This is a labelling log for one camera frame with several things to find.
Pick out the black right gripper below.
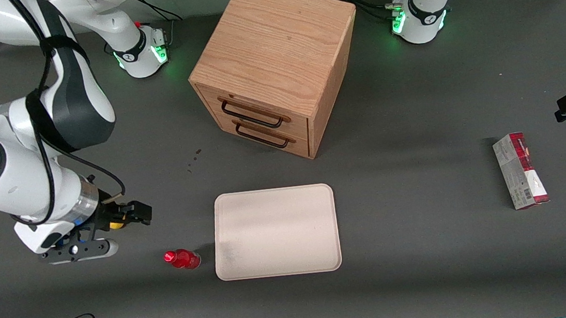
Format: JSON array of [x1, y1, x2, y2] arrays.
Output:
[[79, 185, 155, 242]]

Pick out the black right base cables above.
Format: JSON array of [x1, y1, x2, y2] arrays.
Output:
[[133, 0, 185, 49]]

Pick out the black metal drawer handle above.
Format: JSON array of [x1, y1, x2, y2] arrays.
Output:
[[218, 90, 292, 134], [232, 114, 297, 153]]

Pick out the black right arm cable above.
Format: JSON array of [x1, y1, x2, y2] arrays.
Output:
[[0, 0, 129, 228]]

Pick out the beige rectangular tray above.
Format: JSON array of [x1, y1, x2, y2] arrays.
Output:
[[207, 181, 344, 283]]

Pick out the red coke bottle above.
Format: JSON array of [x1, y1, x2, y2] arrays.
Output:
[[162, 247, 203, 272]]

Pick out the black left base cables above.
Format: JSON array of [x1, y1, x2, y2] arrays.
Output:
[[332, 0, 423, 28]]

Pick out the wooden drawer cabinet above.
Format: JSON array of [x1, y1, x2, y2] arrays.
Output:
[[180, 0, 371, 171]]

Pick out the red and grey carton box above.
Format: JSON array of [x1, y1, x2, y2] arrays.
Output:
[[491, 129, 552, 213]]

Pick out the black base cables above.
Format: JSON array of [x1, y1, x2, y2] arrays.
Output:
[[133, 0, 185, 49], [332, 0, 423, 28]]

